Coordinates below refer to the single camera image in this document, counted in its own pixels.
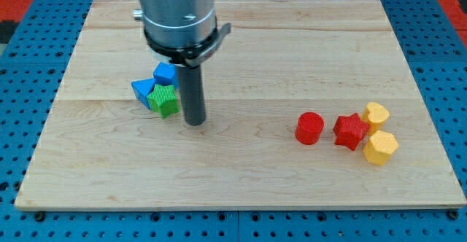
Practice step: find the yellow hexagon block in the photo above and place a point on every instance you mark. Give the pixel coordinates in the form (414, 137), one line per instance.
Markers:
(380, 147)

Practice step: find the wooden board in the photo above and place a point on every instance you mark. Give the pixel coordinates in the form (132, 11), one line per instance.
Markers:
(102, 150)

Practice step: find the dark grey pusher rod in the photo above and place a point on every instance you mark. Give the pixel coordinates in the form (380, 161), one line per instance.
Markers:
(191, 94)

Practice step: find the yellow heart block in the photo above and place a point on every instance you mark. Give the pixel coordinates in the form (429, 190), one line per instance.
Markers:
(375, 115)

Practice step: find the green star block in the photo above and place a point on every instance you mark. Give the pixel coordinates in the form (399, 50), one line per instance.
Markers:
(163, 100)

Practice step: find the blue cube block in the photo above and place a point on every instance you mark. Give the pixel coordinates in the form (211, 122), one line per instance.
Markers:
(165, 75)

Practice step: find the red cylinder block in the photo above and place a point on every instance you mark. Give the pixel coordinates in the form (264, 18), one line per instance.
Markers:
(309, 128)

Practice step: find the red star block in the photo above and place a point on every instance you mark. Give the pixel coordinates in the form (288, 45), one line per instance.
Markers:
(350, 131)

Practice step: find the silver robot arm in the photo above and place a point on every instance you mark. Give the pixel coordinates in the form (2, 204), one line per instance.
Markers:
(183, 32)

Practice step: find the blue triangle block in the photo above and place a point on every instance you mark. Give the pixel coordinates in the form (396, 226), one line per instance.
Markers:
(142, 88)

